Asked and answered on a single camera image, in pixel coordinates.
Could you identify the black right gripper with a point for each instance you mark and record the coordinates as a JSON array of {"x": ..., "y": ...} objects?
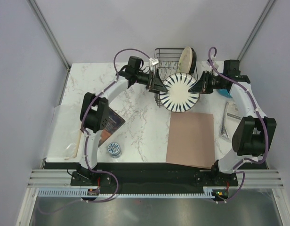
[{"x": 202, "y": 85}]

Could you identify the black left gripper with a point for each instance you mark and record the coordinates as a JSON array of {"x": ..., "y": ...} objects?
[{"x": 154, "y": 84}]

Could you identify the blue striped white plate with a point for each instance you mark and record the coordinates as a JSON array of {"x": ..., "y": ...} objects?
[{"x": 178, "y": 99}]

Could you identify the teal polka dot plate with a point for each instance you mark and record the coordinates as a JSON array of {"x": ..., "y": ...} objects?
[{"x": 224, "y": 93}]

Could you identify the cream plate with branch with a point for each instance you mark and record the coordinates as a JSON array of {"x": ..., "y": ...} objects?
[{"x": 185, "y": 61}]

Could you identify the black wire dish rack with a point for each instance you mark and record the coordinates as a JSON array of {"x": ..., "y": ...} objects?
[{"x": 168, "y": 65}]

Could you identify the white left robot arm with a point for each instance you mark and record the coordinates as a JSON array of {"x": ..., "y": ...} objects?
[{"x": 95, "y": 108}]

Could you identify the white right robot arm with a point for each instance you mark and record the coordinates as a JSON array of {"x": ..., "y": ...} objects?
[{"x": 252, "y": 139}]

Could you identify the white paper leaflet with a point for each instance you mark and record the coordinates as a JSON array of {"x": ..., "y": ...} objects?
[{"x": 232, "y": 111}]

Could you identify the pink folder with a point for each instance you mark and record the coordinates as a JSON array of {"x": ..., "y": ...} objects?
[{"x": 191, "y": 140}]

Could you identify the dark sunset book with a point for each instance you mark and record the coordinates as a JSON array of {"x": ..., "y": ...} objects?
[{"x": 113, "y": 124}]

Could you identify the blue patterned small cup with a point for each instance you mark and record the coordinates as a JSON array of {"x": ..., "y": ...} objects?
[{"x": 114, "y": 149}]

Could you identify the clear plastic bag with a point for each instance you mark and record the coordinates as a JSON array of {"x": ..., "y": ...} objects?
[{"x": 65, "y": 134}]

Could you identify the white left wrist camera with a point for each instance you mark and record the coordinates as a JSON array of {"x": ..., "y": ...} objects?
[{"x": 153, "y": 62}]

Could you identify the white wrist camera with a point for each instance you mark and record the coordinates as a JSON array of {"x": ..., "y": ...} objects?
[
  {"x": 153, "y": 62},
  {"x": 211, "y": 64}
]

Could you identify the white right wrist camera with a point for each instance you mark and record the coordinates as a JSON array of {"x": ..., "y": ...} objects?
[{"x": 211, "y": 64}]

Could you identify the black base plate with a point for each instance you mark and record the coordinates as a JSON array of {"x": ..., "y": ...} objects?
[{"x": 150, "y": 177}]

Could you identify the white cable duct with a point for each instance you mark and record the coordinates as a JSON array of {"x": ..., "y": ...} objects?
[{"x": 89, "y": 193}]

